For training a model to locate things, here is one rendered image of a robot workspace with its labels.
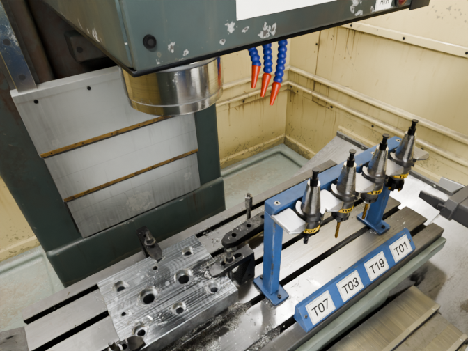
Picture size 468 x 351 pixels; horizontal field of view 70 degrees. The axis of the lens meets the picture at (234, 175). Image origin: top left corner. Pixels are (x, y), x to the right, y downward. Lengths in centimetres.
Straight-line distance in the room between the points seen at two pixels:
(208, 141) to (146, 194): 30
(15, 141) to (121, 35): 78
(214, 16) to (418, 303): 113
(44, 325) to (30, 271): 64
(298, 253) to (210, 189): 48
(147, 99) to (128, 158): 62
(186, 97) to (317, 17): 20
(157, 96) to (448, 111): 112
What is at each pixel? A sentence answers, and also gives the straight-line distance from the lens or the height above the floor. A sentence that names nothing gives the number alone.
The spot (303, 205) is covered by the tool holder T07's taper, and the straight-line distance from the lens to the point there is 73.
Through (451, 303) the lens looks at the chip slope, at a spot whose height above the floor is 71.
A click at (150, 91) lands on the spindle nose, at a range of 50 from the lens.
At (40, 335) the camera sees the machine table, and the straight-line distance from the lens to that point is 108.
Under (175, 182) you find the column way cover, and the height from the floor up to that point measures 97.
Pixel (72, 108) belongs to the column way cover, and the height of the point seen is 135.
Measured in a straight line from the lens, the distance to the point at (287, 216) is 74.
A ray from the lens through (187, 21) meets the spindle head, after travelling 33.
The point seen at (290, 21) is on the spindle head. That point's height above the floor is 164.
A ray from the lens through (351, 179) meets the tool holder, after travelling 78.
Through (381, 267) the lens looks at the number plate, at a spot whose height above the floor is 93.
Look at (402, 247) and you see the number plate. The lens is 113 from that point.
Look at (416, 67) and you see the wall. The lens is 144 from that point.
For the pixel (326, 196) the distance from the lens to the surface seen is 80.
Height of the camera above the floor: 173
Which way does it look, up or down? 38 degrees down
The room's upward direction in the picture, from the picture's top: 3 degrees counter-clockwise
